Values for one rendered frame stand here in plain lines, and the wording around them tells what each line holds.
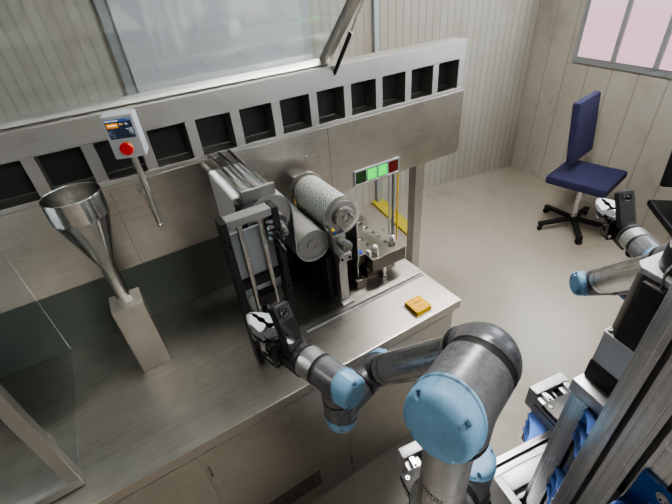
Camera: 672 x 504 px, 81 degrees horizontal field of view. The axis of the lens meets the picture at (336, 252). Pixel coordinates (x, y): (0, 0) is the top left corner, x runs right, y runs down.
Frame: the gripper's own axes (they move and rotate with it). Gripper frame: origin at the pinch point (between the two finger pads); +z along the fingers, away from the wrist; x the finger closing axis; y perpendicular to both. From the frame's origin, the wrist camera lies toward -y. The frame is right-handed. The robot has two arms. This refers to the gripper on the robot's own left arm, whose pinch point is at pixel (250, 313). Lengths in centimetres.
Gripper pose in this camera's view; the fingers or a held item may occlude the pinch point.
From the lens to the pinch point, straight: 104.8
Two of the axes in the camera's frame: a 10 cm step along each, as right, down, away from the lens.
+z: -7.4, -3.4, 5.7
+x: 6.7, -3.6, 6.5
